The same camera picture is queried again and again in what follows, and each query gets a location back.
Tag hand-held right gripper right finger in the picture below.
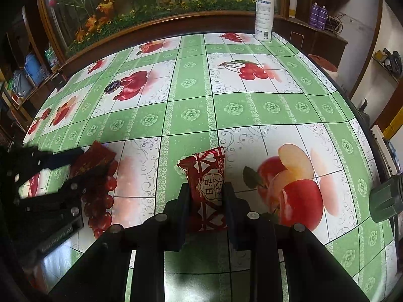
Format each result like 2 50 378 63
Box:
222 182 371 302

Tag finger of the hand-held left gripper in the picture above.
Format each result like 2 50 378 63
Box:
19 162 118 210
14 146 85 191

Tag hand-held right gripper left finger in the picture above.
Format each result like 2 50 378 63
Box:
50 182 192 302

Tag dark red gold-print packet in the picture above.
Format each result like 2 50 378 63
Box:
70 141 117 180

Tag red white patterned snack packet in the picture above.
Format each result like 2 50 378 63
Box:
176 147 229 232

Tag wooden shelf cabinet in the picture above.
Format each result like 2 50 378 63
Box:
0 6 68 139

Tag grey-blue plastic jug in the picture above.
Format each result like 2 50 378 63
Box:
13 69 32 98

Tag green fruit-print tablecloth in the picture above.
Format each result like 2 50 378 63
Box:
23 31 399 302

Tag blue plastic bottle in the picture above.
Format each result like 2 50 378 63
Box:
24 53 43 85

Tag green plastic bottle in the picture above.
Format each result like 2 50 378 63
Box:
44 46 60 70

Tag dark green plastic object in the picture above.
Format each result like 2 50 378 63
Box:
368 176 403 224

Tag white power strip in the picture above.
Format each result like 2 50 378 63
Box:
371 125 398 177

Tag red round lid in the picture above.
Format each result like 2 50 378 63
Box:
307 53 339 71

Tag flower mural panel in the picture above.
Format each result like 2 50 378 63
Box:
36 0 284 58

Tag wooden sideboard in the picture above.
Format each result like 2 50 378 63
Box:
274 15 348 70

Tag white spray bottle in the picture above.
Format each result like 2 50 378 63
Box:
254 0 274 42

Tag tangled cables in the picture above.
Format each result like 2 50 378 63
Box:
326 13 345 35

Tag cluttered wall shelf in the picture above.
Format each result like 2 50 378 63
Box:
372 47 403 83

